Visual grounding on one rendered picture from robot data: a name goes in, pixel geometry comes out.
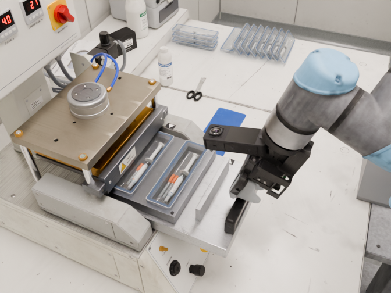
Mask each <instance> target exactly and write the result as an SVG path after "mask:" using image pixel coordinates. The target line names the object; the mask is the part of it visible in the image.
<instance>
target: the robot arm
mask: <svg viewBox="0 0 391 293"><path fill-rule="evenodd" d="M359 76H360V74H359V70H358V67H357V65H356V64H355V63H353V62H351V61H350V58H349V57H348V56H347V55H345V54H344V53H342V52H340V51H337V50H335V49H331V48H319V49H316V50H314V51H312V52H310V53H309V54H308V56H307V57H306V59H305V60H304V62H303V63H302V64H301V66H300V67H299V68H298V69H297V70H296V71H295V73H294V75H293V78H292V80H291V82H290V83H289V85H288V86H287V88H286V89H285V91H284V93H283V94H282V96H281V97H280V99H279V100H278V102H277V104H276V105H275V107H274V108H273V110H272V112H271V113H270V115H269V116H268V118H267V119H266V122H265V125H264V126H263V128H262V129H260V128H249V127H237V126H226V125H220V124H210V125H209V127H208V128H207V130H206V132H205V134H204V136H203V141H204V146H205V149H209V150H214V151H224V152H233V153H242V154H247V156H246V159H245V161H244V163H243V165H242V167H241V168H240V170H239V172H238V174H237V176H236V178H235V179H234V181H233V183H232V185H231V186H230V189H229V195H230V198H232V199H234V198H241V199H243V200H246V201H249V202H252V203H260V201H261V199H260V197H259V196H258V195H257V194H256V193H255V192H254V190H255V189H256V190H264V189H266V190H267V192H266V194H268V195H270V196H272V197H274V198H276V199H278V198H279V197H280V196H281V195H282V194H283V193H284V191H285V190H286V189H287V188H288V186H289V185H290V184H291V182H292V179H293V176H294V175H295V174H296V173H297V172H298V170H299V169H300V168H301V167H302V165H303V164H304V163H305V162H306V161H307V160H308V158H309V157H310V155H311V150H312V147H313V145H314V141H311V138H312V137H313V136H314V135H315V134H316V132H317V131H318V130H319V129H320V128H323V129H324V130H326V131H327V132H329V133H330V134H332V135H333V136H334V137H336V138H337V139H339V140H341V142H343V143H345V144H346V145H348V146H349V147H350V148H352V149H353V150H355V151H356V152H358V153H359V154H360V155H362V157H363V158H364V159H368V160H369V161H371V162H372V163H374V164H376V165H377V166H379V167H380V168H382V169H383V170H385V171H387V172H389V173H390V172H391V67H390V68H389V70H388V71H387V72H386V73H385V74H384V76H383V77H382V78H381V79H380V81H379V82H378V84H377V85H376V86H375V88H374V89H373V90H372V91H371V93H368V92H366V91H365V90H363V89H362V88H360V87H359V86H357V85H356V84H357V81H358V79H359ZM302 148H303V149H302ZM286 178H288V180H286ZM281 185H282V186H284V189H282V191H281V192H280V193H279V194H278V193H276V192H274V191H272V190H273V189H275V190H277V191H279V190H280V188H281Z"/></svg>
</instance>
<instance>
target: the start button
mask: <svg viewBox="0 0 391 293"><path fill-rule="evenodd" d="M180 269H181V265H180V263H179V262H174V263H173V264H172V267H171V272H172V274H173V275H178V274H179V272H180Z"/></svg>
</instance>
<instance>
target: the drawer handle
mask: <svg viewBox="0 0 391 293"><path fill-rule="evenodd" d="M246 203H247V201H246V200H243V199H241V198H236V200H235V202H234V204H233V206H232V208H231V210H230V212H229V214H228V216H227V218H226V220H225V229H224V232H226V233H229V234H232V235H233V234H234V233H235V231H236V224H237V222H238V221H239V218H240V216H241V214H242V212H243V210H244V208H245V206H246Z"/></svg>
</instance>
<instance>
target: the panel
mask: <svg viewBox="0 0 391 293"><path fill-rule="evenodd" d="M145 250H146V251H147V253H148V254H149V255H150V257H151V258H152V260H153V261H154V262H155V264H156V265H157V266H158V268H159V269H160V271H161V272H162V274H163V275H164V276H165V278H166V279H167V281H168V282H169V284H170V285H171V286H172V288H173V289H174V290H175V292H176V293H190V291H191V289H192V287H193V285H194V283H195V281H196V279H197V277H198V276H195V275H194V274H192V273H189V267H190V265H196V264H198V265H204V263H205V261H206V259H207V257H208V255H209V253H210V252H209V251H206V250H204V249H202V248H199V247H197V246H195V245H192V244H189V243H187V242H184V241H182V240H180V239H177V238H175V237H172V236H170V235H167V234H165V233H162V232H160V231H157V232H156V233H155V235H154V237H153V238H152V240H151V242H150V243H149V244H148V246H147V248H146V249H145ZM174 262H179V263H180V265H181V269H180V272H179V274H178V275H173V274H172V272H171V267H172V264H173V263H174Z"/></svg>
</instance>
